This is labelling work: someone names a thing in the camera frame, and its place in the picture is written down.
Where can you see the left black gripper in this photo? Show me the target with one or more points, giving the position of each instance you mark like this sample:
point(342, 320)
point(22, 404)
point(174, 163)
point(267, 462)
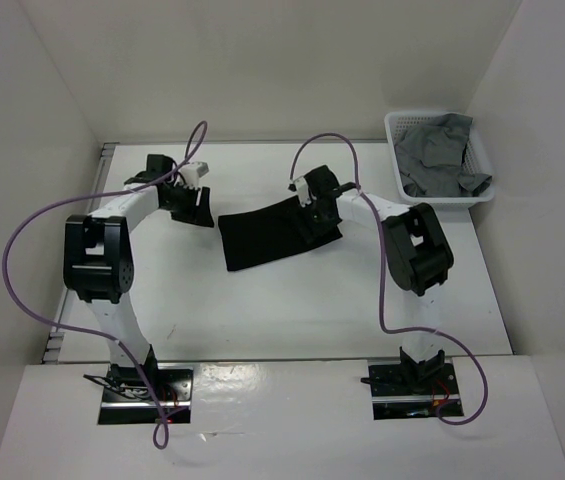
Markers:
point(196, 214)

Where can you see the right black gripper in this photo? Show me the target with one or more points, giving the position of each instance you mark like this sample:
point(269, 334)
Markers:
point(317, 228)

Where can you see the black skirt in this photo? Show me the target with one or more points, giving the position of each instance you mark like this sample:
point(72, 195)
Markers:
point(269, 234)

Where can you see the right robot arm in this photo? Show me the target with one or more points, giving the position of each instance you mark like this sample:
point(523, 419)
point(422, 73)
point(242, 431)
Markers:
point(415, 256)

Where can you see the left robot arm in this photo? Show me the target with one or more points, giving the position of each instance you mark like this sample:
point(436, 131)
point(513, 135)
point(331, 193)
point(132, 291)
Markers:
point(98, 261)

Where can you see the grey skirt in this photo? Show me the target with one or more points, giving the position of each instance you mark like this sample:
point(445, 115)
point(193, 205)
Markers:
point(431, 156)

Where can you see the white plastic basket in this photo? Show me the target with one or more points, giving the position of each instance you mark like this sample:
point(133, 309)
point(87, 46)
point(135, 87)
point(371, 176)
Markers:
point(475, 161)

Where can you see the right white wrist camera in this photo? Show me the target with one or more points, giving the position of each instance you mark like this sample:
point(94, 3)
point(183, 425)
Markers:
point(301, 189)

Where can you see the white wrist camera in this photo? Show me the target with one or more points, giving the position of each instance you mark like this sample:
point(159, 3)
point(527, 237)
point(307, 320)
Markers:
point(191, 174)
point(301, 189)

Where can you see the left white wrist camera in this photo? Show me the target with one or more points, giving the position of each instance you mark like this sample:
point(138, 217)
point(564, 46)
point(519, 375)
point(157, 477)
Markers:
point(191, 174)

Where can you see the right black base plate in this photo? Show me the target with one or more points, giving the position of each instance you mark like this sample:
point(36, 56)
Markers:
point(393, 399)

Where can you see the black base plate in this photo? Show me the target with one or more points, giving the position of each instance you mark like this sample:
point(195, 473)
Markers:
point(131, 403)
point(393, 399)

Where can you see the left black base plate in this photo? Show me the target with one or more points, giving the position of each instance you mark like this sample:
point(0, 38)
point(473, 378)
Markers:
point(131, 403)

